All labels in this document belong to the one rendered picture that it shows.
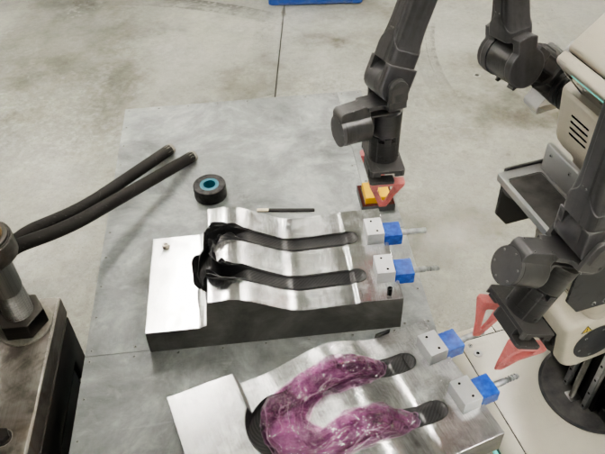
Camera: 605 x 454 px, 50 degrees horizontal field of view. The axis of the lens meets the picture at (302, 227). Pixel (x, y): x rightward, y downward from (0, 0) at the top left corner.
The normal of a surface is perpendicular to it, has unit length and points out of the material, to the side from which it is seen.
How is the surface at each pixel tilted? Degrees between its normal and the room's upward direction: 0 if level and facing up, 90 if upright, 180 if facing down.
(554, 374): 0
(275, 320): 90
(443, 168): 0
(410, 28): 77
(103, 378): 0
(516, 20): 73
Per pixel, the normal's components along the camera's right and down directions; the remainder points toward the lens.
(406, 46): 0.39, 0.33
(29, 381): -0.03, -0.73
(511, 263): -0.86, -0.11
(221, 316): 0.11, 0.68
